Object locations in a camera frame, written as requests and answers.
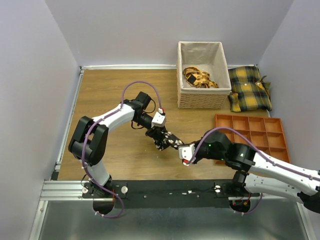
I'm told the black floral tie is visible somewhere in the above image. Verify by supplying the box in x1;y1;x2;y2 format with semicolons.
153;128;184;151

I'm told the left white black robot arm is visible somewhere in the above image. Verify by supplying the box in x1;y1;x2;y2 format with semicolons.
68;91;168;198

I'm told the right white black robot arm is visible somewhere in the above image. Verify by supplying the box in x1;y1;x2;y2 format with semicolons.
187;128;320;213

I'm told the orange compartment tray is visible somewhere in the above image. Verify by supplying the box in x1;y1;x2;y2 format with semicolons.
215;114;291;163

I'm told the yellow plaid shirt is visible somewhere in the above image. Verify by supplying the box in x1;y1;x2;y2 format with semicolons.
228;65;273;113

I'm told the orange patterned tie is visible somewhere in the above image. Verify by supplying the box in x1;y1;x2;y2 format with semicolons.
183;66;219;89

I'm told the wicker basket with liner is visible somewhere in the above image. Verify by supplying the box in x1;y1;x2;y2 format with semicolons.
176;41;231;110

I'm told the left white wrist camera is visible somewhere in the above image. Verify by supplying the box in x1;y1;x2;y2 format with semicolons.
151;108;167;128

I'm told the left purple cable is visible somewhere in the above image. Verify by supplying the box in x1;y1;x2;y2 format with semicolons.
81;80;166;218

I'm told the purple cable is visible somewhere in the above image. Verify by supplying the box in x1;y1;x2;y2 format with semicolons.
81;80;166;218
184;126;320;216

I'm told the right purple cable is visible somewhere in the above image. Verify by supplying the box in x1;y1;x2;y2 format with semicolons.
184;126;320;216

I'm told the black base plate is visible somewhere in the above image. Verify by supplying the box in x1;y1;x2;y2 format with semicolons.
82;179;261;210

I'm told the aluminium frame rail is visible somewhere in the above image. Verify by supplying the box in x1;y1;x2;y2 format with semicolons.
40;180;259;202

